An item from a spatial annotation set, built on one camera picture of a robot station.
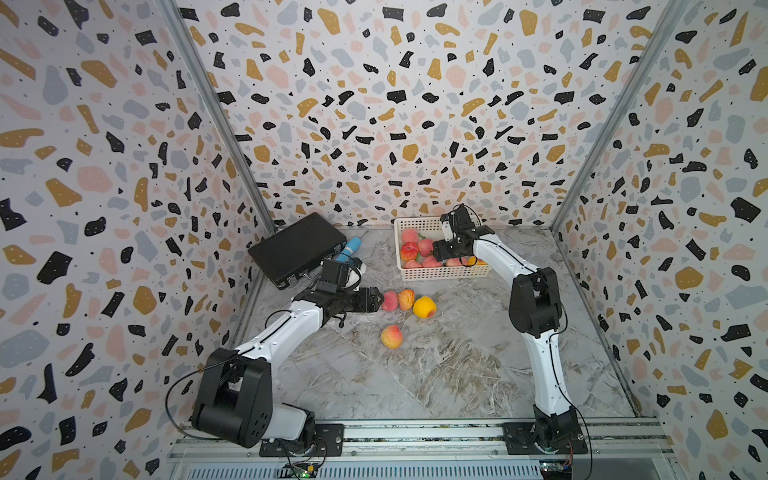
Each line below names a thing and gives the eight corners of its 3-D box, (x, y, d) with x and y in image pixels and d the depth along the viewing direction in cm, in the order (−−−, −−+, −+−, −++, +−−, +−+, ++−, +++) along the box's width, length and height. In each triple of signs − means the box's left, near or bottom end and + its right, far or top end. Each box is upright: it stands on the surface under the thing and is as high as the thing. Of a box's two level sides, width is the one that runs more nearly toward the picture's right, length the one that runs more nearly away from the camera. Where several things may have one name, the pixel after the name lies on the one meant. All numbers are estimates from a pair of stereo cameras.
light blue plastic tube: (339, 262, 113) (338, 255, 110) (354, 241, 120) (353, 234, 117) (348, 265, 113) (346, 258, 110) (362, 244, 119) (361, 237, 116)
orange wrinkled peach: (398, 313, 100) (398, 303, 95) (398, 299, 103) (398, 289, 98) (414, 313, 100) (415, 303, 95) (414, 300, 103) (415, 289, 98)
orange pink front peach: (391, 353, 90) (390, 346, 86) (379, 341, 93) (378, 333, 89) (405, 341, 93) (405, 332, 89) (394, 329, 96) (393, 320, 91)
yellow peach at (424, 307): (421, 324, 96) (422, 316, 92) (411, 310, 100) (412, 301, 95) (437, 316, 98) (439, 307, 94) (427, 302, 102) (428, 293, 97)
